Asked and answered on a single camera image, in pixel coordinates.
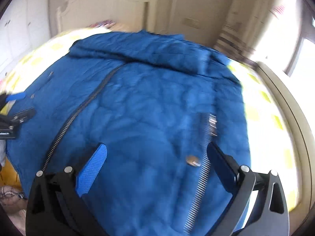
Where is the blue quilted puffer jacket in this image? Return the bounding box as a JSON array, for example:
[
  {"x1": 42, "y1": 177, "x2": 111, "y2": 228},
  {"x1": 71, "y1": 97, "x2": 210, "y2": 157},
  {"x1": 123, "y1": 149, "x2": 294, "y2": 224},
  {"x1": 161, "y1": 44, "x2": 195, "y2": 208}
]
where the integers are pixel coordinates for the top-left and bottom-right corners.
[{"x1": 7, "y1": 31, "x2": 250, "y2": 235}]

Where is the white wardrobe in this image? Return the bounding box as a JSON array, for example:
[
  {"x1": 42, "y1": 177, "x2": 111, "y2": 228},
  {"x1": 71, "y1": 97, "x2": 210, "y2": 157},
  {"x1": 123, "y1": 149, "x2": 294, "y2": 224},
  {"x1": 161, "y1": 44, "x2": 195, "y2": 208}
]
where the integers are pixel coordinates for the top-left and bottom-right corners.
[{"x1": 1, "y1": 0, "x2": 51, "y2": 73}]

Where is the colourful patterned cushion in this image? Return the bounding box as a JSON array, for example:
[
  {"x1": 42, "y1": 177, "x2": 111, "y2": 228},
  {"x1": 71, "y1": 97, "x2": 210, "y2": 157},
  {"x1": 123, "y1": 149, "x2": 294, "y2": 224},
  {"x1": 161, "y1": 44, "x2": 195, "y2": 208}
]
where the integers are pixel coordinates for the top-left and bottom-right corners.
[{"x1": 89, "y1": 20, "x2": 116, "y2": 29}]

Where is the dark framed window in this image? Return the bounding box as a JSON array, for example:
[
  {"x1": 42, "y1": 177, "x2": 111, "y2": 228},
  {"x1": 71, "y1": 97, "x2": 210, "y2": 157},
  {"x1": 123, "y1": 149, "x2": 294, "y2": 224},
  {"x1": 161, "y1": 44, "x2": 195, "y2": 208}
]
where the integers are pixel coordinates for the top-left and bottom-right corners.
[{"x1": 284, "y1": 4, "x2": 314, "y2": 77}]

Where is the white wooden headboard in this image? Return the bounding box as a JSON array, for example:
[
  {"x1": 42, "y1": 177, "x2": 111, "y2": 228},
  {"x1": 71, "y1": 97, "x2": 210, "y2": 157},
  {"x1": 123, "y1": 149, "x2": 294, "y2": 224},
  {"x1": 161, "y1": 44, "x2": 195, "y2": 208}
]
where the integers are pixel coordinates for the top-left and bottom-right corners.
[{"x1": 56, "y1": 0, "x2": 158, "y2": 33}]

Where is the patterned beige curtain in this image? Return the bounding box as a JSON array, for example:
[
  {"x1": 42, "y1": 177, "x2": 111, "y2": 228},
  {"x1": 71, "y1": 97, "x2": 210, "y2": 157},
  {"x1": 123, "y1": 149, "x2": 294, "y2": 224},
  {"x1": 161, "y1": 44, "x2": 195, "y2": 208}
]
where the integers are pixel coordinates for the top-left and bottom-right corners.
[{"x1": 214, "y1": 0, "x2": 288, "y2": 63}]

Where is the slim white desk lamp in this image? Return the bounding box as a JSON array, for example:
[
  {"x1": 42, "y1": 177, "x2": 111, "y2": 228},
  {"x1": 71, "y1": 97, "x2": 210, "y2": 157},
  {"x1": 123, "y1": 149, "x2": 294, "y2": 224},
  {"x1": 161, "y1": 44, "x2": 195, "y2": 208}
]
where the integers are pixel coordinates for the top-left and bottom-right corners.
[{"x1": 166, "y1": 0, "x2": 177, "y2": 34}]

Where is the wall socket panel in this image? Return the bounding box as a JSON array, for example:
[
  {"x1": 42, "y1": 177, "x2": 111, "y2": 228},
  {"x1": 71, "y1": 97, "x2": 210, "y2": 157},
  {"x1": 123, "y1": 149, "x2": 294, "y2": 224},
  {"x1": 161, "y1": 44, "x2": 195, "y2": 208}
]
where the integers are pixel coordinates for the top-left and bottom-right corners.
[{"x1": 182, "y1": 18, "x2": 200, "y2": 29}]

